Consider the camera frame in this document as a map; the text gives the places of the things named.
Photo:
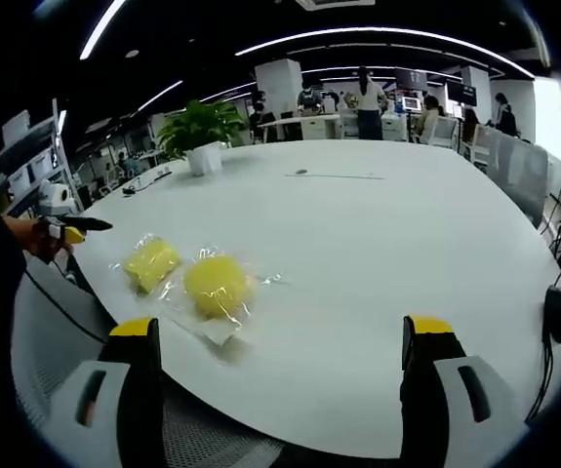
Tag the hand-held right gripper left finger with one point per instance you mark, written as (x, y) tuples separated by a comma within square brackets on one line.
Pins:
[(114, 390)]

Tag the black power adapter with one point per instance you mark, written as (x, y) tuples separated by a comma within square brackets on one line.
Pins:
[(557, 314)]

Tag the yellow square silicone block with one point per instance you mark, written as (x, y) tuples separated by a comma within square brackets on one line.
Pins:
[(152, 263)]

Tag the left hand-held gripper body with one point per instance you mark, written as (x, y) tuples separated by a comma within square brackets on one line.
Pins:
[(55, 205)]

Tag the white office desk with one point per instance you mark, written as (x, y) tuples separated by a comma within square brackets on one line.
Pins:
[(304, 126)]

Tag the yellow round silicone block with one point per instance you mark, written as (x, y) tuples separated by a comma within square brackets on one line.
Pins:
[(219, 287)]

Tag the metal storage shelf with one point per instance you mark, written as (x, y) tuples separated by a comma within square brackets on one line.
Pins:
[(21, 156)]

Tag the green potted plant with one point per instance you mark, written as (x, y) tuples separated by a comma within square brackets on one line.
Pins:
[(201, 134)]

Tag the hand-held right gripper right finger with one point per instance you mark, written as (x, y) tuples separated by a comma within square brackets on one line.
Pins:
[(448, 390)]

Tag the person's left hand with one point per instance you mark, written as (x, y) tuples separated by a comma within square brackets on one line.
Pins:
[(41, 241)]

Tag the grey mesh office chair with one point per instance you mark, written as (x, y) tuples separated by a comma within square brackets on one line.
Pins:
[(65, 351)]

